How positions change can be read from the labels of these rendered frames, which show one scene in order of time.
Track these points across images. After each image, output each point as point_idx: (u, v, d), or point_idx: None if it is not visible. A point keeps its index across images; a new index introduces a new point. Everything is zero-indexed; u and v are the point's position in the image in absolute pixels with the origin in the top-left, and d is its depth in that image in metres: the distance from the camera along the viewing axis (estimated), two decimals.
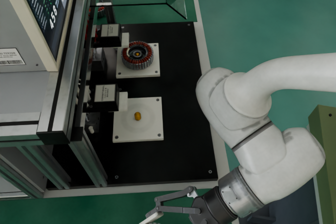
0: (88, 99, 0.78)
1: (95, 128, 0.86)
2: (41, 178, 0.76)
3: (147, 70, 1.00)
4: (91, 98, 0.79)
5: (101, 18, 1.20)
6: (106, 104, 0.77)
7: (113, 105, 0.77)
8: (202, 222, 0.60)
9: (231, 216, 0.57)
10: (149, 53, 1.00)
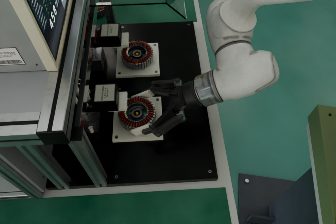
0: (88, 99, 0.78)
1: (95, 128, 0.86)
2: (41, 178, 0.76)
3: (147, 70, 1.00)
4: (91, 98, 0.79)
5: (101, 18, 1.20)
6: (106, 104, 0.77)
7: (113, 105, 0.77)
8: (175, 99, 0.81)
9: (195, 99, 0.77)
10: (149, 53, 1.00)
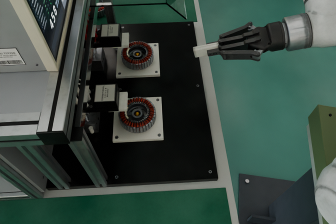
0: (88, 99, 0.78)
1: (95, 128, 0.86)
2: (41, 178, 0.76)
3: (147, 70, 1.00)
4: (91, 98, 0.79)
5: (101, 18, 1.20)
6: (106, 104, 0.77)
7: (113, 105, 0.77)
8: None
9: None
10: (149, 53, 1.00)
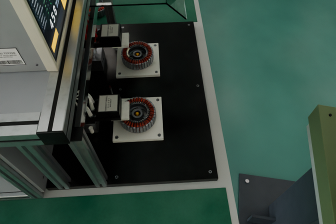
0: (92, 109, 0.82)
1: (95, 128, 0.86)
2: (41, 178, 0.76)
3: (147, 70, 1.00)
4: (95, 108, 0.84)
5: (101, 18, 1.20)
6: (109, 114, 0.81)
7: (116, 114, 0.81)
8: None
9: None
10: (149, 53, 1.00)
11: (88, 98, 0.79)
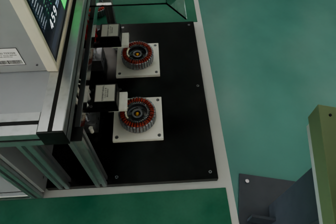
0: (88, 99, 0.78)
1: (95, 128, 0.86)
2: (41, 178, 0.76)
3: (147, 70, 1.00)
4: (91, 98, 0.79)
5: (101, 18, 1.20)
6: (106, 104, 0.77)
7: (113, 105, 0.77)
8: None
9: None
10: (149, 53, 1.00)
11: None
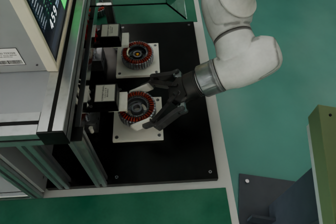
0: (88, 99, 0.78)
1: (95, 128, 0.86)
2: (41, 178, 0.76)
3: (147, 70, 1.00)
4: (91, 98, 0.79)
5: (101, 18, 1.20)
6: (106, 104, 0.77)
7: (113, 105, 0.77)
8: None
9: None
10: (149, 53, 1.00)
11: None
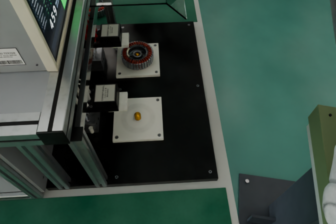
0: (88, 99, 0.78)
1: (95, 128, 0.86)
2: (41, 178, 0.76)
3: (147, 70, 1.00)
4: (91, 98, 0.79)
5: (101, 18, 1.20)
6: (106, 104, 0.77)
7: (113, 105, 0.77)
8: None
9: None
10: (149, 53, 1.00)
11: None
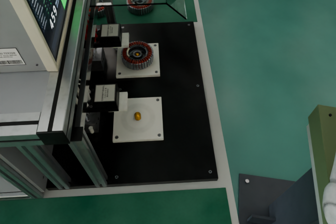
0: (88, 99, 0.78)
1: (95, 128, 0.86)
2: (41, 178, 0.76)
3: (147, 70, 1.00)
4: (91, 98, 0.79)
5: (101, 18, 1.20)
6: (106, 104, 0.77)
7: (113, 105, 0.77)
8: None
9: None
10: (149, 53, 1.00)
11: None
